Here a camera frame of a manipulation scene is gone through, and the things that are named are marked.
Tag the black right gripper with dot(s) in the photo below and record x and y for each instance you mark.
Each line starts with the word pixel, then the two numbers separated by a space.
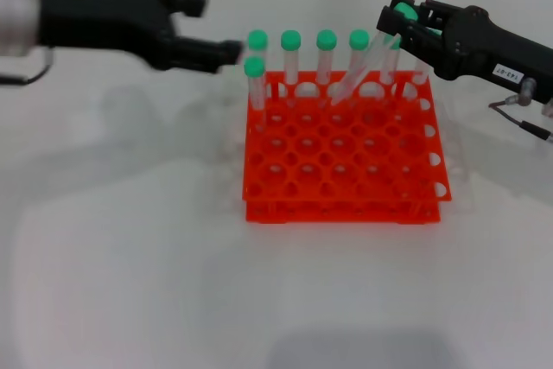
pixel 475 49

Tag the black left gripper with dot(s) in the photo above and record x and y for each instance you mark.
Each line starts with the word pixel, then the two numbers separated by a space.
pixel 95 19

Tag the clear green-capped test tube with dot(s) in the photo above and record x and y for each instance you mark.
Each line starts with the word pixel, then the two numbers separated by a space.
pixel 405 12
pixel 291 40
pixel 326 39
pixel 258 39
pixel 255 66
pixel 421 73
pixel 360 39
pixel 389 68

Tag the orange test tube rack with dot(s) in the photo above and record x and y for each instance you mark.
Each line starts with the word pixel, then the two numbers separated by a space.
pixel 341 170

